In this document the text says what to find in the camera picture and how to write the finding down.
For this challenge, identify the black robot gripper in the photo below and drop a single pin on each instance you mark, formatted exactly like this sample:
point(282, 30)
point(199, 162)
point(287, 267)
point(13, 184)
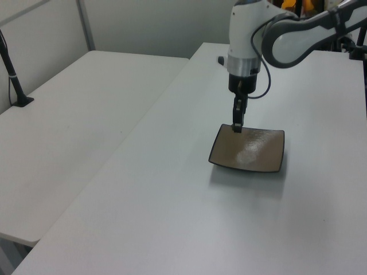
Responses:
point(242, 83)

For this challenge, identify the grey metal partition post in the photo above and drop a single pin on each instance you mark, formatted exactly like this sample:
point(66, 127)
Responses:
point(85, 25)

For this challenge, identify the square brown ceramic plate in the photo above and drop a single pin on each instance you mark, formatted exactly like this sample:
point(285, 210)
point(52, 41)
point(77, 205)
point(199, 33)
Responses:
point(252, 151)

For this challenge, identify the orange yellow object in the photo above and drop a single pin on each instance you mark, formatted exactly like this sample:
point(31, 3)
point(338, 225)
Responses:
point(288, 4)

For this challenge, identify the black clamp camera stand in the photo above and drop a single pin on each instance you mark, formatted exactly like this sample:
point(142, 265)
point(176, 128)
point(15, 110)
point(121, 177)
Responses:
point(358, 46)

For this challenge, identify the black vertical pole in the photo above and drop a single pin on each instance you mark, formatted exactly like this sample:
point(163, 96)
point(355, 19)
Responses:
point(298, 6)

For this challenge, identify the white grey Franka robot arm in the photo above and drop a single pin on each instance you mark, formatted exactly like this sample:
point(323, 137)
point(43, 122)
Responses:
point(286, 40)

